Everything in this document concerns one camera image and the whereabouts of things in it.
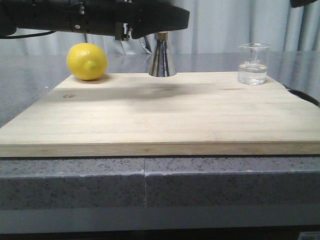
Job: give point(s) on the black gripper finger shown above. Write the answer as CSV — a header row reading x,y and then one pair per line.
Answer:
x,y
300,3

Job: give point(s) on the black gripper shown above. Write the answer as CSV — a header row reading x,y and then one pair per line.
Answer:
x,y
118,17

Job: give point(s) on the steel double jigger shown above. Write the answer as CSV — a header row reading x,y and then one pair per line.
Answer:
x,y
162,64

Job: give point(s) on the clear glass beaker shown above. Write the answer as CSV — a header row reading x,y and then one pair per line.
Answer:
x,y
253,63

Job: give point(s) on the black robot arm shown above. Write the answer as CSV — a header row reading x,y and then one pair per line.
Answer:
x,y
50,15

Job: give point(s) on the grey curtain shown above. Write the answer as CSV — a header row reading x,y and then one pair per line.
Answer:
x,y
215,26

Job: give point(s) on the yellow lemon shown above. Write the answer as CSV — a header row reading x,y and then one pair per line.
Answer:
x,y
86,61

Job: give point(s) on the light wooden cutting board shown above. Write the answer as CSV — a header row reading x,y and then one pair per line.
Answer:
x,y
134,114

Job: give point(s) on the white label sticker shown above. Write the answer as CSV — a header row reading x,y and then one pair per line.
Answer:
x,y
309,235

